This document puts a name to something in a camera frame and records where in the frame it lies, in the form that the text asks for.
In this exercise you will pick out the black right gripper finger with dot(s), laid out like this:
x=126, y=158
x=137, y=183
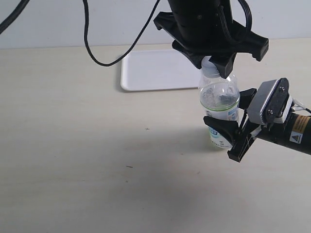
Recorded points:
x=223, y=133
x=246, y=97

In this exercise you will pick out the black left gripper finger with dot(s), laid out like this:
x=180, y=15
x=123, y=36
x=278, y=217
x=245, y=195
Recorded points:
x=224, y=63
x=194, y=58

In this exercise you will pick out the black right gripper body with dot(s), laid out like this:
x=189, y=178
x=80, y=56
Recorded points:
x=245, y=136

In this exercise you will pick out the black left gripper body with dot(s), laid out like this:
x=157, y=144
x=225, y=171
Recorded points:
x=208, y=39

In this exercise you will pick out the white bottle cap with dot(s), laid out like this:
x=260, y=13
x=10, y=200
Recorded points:
x=208, y=68

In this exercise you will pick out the clear plastic drink bottle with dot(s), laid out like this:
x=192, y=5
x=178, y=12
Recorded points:
x=219, y=97

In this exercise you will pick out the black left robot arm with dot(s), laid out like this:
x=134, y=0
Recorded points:
x=215, y=11

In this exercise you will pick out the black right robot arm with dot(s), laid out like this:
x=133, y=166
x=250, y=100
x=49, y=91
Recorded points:
x=293, y=131

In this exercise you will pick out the white plastic tray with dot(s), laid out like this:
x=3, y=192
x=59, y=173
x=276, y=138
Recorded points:
x=150, y=70

